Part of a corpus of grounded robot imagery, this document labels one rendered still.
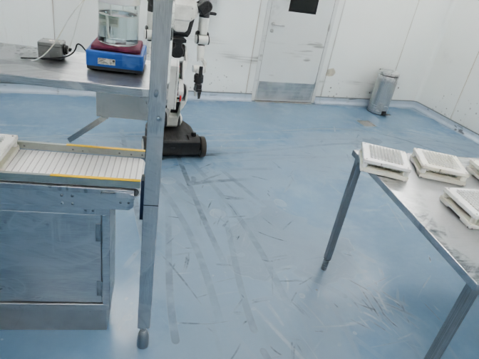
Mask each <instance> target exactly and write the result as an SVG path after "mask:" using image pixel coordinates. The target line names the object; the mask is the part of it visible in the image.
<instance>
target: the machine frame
mask: <svg viewBox="0 0 479 359"><path fill-rule="evenodd" d="M172 6H173V0H153V26H152V41H151V55H150V84H149V98H148V127H147V142H146V156H145V185H144V200H143V228H142V243H141V258H140V286H139V301H138V328H141V329H140V330H139V332H138V339H137V347H138V348H139V349H146V348H147V347H148V345H149V332H148V330H147V328H150V317H151V307H152V297H153V277H154V267H155V247H156V236H157V226H158V207H159V197H160V177H161V167H162V156H163V137H164V127H165V106H166V96H167V86H168V66H169V56H170V36H171V26H172Z"/></svg>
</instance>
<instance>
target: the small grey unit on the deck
mask: <svg viewBox="0 0 479 359"><path fill-rule="evenodd" d="M55 40H56V39H50V38H42V39H40V40H39V41H37V46H38V57H41V56H42V55H43V54H44V53H45V52H47V50H48V49H49V48H50V47H51V46H52V45H53V43H54V42H55ZM71 51H72V48H68V46H67V45H66V41H64V40H57V42H56V43H55V44H54V45H53V47H52V48H51V50H50V51H49V52H48V53H47V54H46V55H45V56H43V57H42V58H55V57H62V56H66V54H68V52H71Z"/></svg>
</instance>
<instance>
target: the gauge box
mask: <svg viewBox="0 0 479 359"><path fill-rule="evenodd" d="M96 115H97V116H102V117H110V118H125V119H133V120H148V108H147V104H146V102H145V101H144V100H143V99H142V98H139V97H137V96H134V95H121V94H114V93H100V92H96Z"/></svg>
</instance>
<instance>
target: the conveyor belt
mask: <svg viewBox="0 0 479 359"><path fill-rule="evenodd" d="M144 169H145V161H144V160H143V159H140V158H131V157H113V156H103V155H85V154H76V153H66V152H48V151H38V150H19V152H17V153H16V155H15V157H14V158H13V160H12V161H11V162H10V163H9V165H8V166H7V167H6V169H5V170H4V171H13V172H34V173H45V174H51V173H52V174H63V175H84V176H94V177H115V178H126V179H137V180H140V188H141V177H142V175H143V174H144ZM121 188H126V189H137V190H138V191H139V194H138V195H137V196H134V197H139V196H140V189H139V188H128V187H121Z"/></svg>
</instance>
